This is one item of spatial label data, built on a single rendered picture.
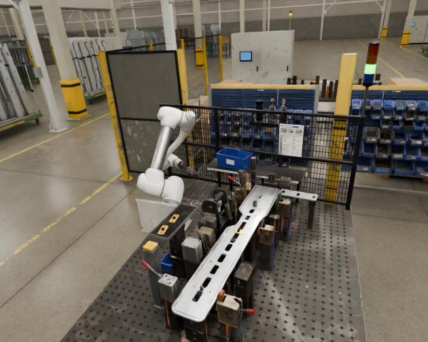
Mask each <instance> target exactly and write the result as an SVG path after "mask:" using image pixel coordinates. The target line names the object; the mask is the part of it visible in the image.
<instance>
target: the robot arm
mask: <svg viewBox="0 0 428 342"><path fill-rule="evenodd" d="M158 119H159V120H160V121H161V126H162V128H161V131H160V135H159V138H158V142H157V146H156V150H155V153H154V157H153V160H152V163H151V168H148V169H147V170H146V172H145V174H144V173H142V174H140V176H139V177H138V181H137V187H138V188H139V189H140V190H142V191H143V192H145V193H148V194H150V195H156V196H160V197H163V200H162V202H164V203H170V204H177V205H179V204H180V203H181V200H182V197H183V190H184V185H183V180H182V179H181V178H180V177H178V176H170V177H168V179H164V173H163V170H165V169H167V168H168V167H170V166H174V167H176V168H179V169H181V170H182V169H184V170H185V171H187V172H188V173H190V174H191V175H192V176H194V177H196V178H198V177H199V175H197V174H195V173H193V171H194V169H192V168H191V167H188V165H186V164H185V163H184V162H183V161H182V160H180V159H179V158H178V157H177V156H176V155H173V154H172V152H173V151H174V150H175V149H176V148H177V147H178V146H179V145H180V144H181V143H182V142H183V141H184V139H185V138H186V136H187V135H188V134H189V133H190V132H191V130H192V128H193V127H194V124H195V119H196V116H195V113H194V112H192V111H187V112H184V111H180V110H179V109H175V108H172V107H161V108H160V110H159V112H158ZM176 126H180V127H181V129H180V133H179V136H178V137H177V139H176V140H175V141H174V142H173V144H172V145H171V146H170V147H168V146H169V143H170V141H171V136H172V133H173V130H174V129H175V128H176Z"/></svg>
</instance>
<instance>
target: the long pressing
mask: <svg viewBox="0 0 428 342"><path fill-rule="evenodd" d="M280 191H281V190H280V189H277V188H273V187H265V186H261V185H255V186H254V187H253V188H252V190H251V191H250V193H249V194H248V196H247V197H246V198H245V200H244V201H243V203H242V204H241V205H240V207H239V208H238V210H239V212H240V213H241V214H242V216H241V218H240V220H239V221H238V222H237V224H236V225H233V226H230V227H227V228H226V229H225V230H224V232H223V233H222V234H221V236H220V237H219V239H218V240H217V241H216V243H215V244H214V246H213V247H212V249H211V250H210V251H209V253H208V255H207V256H206V257H205V258H204V260H203V262H202V263H201V264H200V266H199V267H198V269H197V270H196V271H195V273H194V274H193V276H192V277H191V278H190V280H189V281H188V283H187V284H186V285H185V287H184V288H183V290H182V291H181V292H180V294H179V296H178V297H177V298H176V299H175V301H174V303H173V304H172V306H171V309H172V312H173V313H174V314H175V315H178V316H181V317H183V318H186V319H188V320H191V321H193V322H203V321H204V320H205V319H206V317H207V316H208V314H209V312H210V310H211V308H212V306H213V305H214V303H215V302H216V300H217V294H218V292H219V291H220V290H221V289H223V287H224V285H225V284H226V282H227V280H228V278H229V277H230V274H231V273H232V271H233V269H234V268H235V266H236V264H237V263H238V260H239V259H240V257H241V255H242V253H243V252H244V250H245V248H246V246H247V244H248V243H249V241H250V239H251V237H252V235H253V234H254V232H255V230H256V229H257V226H258V225H259V221H260V219H261V218H265V217H267V216H268V214H269V212H270V210H271V208H272V207H273V205H274V203H275V201H276V199H277V195H278V194H279V192H280ZM260 196H261V198H260ZM254 200H256V201H257V207H253V201H254ZM250 210H254V212H253V213H249V211H250ZM246 216H250V218H249V220H245V218H246ZM242 222H245V223H246V225H245V226H244V228H243V231H245V233H244V234H239V236H238V237H237V239H236V241H235V243H231V242H230V241H231V239H232V238H233V236H234V234H235V232H232V230H233V228H235V229H238V228H239V227H240V225H241V224H242ZM228 244H231V245H232V247H231V249H230V250H229V251H228V252H227V251H225V249H226V247H227V245H228ZM222 254H224V255H226V257H225V259H224V260H223V262H221V263H220V262H218V260H219V258H220V256H221V255H222ZM210 261H212V262H210ZM215 265H216V266H219V268H218V270H217V271H216V273H215V274H211V273H210V272H211V270H212V269H213V267H214V266H215ZM206 278H211V281H210V282H209V284H208V286H207V287H206V288H204V290H203V291H201V290H200V286H201V285H202V284H203V283H204V281H205V280H206ZM194 286H195V287H194ZM198 291H200V292H202V295H201V297H200V298H199V300H198V302H193V301H192V299H193V298H194V297H195V295H196V293H197V292H198ZM210 291H211V292H210Z"/></svg>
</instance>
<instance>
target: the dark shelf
mask: <svg viewBox="0 0 428 342"><path fill-rule="evenodd" d="M205 168H206V170H214V171H220V172H227V173H232V174H238V170H233V169H229V168H225V167H221V166H218V165H217V158H215V159H214V160H213V161H211V162H210V163H209V164H208V165H207V166H206V167H205ZM250 170H251V168H250V169H248V170H247V176H251V173H250ZM270 172H274V173H276V178H275V180H276V181H280V179H281V177H282V176H285V177H290V178H291V183H296V184H301V182H302V180H303V178H304V175H305V174H306V171H305V170H296V169H291V168H282V167H276V166H267V165H261V164H256V177H258V178H266V179H268V175H269V173H270Z"/></svg>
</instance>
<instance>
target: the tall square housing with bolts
mask: <svg viewBox="0 0 428 342"><path fill-rule="evenodd" d="M181 245H182V251H183V259H185V260H187V261H185V269H186V275H185V276H186V282H187V283H188V281H189V280H190V278H191V277H192V276H193V274H194V273H195V271H196V270H197V269H198V267H199V266H200V264H201V263H202V257H203V255H202V243H201V240H197V239H194V238H191V237H187V238H186V239H185V240H184V242H183V243H182V244H181Z"/></svg>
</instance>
